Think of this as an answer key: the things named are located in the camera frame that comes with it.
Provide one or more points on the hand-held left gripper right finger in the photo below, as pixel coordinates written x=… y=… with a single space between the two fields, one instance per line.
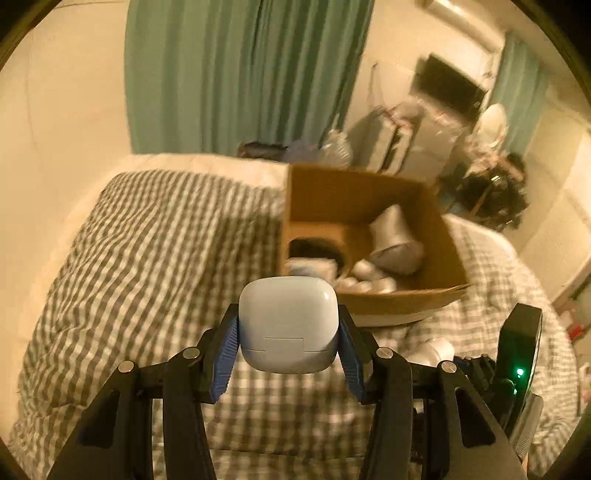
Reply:
x=352 y=369

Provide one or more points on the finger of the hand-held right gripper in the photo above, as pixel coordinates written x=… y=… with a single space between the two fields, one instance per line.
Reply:
x=478 y=371

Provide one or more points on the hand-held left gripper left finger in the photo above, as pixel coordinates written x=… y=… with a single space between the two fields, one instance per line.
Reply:
x=226 y=364

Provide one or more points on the white earbud case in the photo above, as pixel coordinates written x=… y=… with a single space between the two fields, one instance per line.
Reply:
x=288 y=318

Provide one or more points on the white toy figure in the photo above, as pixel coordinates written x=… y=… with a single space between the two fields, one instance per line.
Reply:
x=364 y=274

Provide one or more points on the brown cardboard box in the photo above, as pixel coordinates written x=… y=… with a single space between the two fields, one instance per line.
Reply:
x=429 y=258

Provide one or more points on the green checked blanket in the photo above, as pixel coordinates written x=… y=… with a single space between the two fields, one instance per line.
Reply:
x=147 y=258

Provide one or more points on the dark storage bag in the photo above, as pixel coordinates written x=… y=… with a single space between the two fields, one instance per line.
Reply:
x=261 y=151

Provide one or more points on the grey small fridge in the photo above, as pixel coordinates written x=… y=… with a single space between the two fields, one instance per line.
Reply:
x=434 y=147

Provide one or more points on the clear water jug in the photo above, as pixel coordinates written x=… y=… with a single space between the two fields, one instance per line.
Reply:
x=334 y=150

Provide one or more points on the white oval mirror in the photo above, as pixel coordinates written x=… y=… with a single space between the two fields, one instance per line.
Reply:
x=493 y=124

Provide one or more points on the narrow green curtain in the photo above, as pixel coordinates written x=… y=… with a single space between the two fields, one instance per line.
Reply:
x=519 y=87

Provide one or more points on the wide green curtain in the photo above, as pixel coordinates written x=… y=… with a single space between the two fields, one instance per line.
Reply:
x=184 y=78

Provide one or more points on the green corner curtain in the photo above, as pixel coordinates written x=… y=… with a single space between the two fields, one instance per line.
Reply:
x=318 y=69

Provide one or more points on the white air conditioner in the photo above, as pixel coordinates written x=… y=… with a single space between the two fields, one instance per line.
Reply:
x=461 y=18

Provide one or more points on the black wall television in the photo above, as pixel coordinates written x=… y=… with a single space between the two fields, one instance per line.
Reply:
x=445 y=85

